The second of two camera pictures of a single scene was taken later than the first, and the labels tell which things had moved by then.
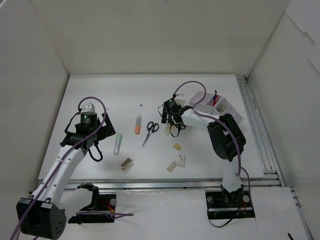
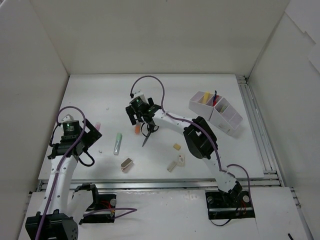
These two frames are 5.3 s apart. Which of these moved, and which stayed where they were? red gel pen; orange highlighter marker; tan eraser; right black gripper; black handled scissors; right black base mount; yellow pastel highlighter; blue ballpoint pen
Moved: black handled scissors; right black gripper
Stayed: yellow pastel highlighter; orange highlighter marker; right black base mount; tan eraser; red gel pen; blue ballpoint pen
